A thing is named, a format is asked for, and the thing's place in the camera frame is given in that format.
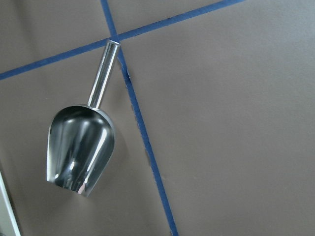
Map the stainless steel ice scoop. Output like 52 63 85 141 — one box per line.
46 40 120 197

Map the white square tray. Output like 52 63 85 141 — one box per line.
0 174 21 236

